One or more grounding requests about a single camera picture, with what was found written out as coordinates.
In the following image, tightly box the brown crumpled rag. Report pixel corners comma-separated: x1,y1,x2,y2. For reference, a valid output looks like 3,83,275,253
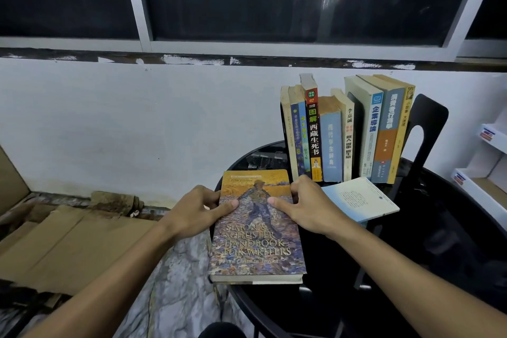
90,190,144,218

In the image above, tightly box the person's right forearm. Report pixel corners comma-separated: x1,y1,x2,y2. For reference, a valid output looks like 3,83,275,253
326,222,507,338

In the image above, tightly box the lavender Hanyu Pinyin dictionary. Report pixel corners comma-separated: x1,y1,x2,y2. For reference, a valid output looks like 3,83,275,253
318,96,343,183

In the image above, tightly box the light blue thin booklet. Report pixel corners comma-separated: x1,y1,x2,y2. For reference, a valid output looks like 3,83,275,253
321,176,401,228

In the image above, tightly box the yellow book with black characters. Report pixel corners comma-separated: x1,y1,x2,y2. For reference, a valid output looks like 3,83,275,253
374,74,416,185

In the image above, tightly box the grey cover book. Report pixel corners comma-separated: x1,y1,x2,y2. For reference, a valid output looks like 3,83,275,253
280,85,298,181

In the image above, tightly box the white cardboard display stand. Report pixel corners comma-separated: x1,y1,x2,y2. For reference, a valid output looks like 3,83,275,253
451,104,507,212

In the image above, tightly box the large grey-teal book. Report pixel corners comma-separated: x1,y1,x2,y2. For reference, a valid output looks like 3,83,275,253
358,74,407,184

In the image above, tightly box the round black table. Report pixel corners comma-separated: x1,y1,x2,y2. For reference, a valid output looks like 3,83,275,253
213,140,507,338

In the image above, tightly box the person's left forearm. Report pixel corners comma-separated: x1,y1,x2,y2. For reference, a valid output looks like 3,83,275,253
22,222,177,338

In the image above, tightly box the person's right hand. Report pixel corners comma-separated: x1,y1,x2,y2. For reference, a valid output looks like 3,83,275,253
267,174,350,241

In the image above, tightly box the row of books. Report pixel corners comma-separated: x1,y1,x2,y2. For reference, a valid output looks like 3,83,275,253
237,92,449,200

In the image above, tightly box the person's left hand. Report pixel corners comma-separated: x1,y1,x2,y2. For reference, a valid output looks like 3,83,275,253
160,185,240,242

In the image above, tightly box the yellow book with blue spine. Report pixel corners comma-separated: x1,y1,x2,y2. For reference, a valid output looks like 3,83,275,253
288,84,308,178

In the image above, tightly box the brown cardboard sheet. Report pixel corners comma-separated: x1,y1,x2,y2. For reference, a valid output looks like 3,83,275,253
0,205,159,297
0,145,32,215

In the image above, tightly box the Understanding Business textbook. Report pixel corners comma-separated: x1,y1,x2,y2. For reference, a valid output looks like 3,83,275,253
343,75,384,180

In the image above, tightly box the Van Gogh cover handbook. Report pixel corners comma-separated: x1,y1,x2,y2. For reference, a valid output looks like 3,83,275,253
209,169,308,285

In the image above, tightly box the orange illustrated cover book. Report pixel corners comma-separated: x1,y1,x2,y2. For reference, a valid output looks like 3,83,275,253
299,73,324,183

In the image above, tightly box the cream book with barcode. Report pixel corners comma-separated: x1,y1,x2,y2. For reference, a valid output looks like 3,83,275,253
331,88,355,182

